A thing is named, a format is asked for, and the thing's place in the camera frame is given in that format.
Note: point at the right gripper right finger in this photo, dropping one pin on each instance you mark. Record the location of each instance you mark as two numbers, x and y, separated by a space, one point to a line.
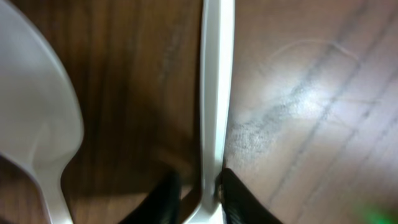
239 204

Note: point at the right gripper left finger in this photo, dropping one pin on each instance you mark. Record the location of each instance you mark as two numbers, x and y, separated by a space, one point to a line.
161 206

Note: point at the white plastic spoon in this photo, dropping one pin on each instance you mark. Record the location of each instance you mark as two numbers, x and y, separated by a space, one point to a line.
216 64
41 122

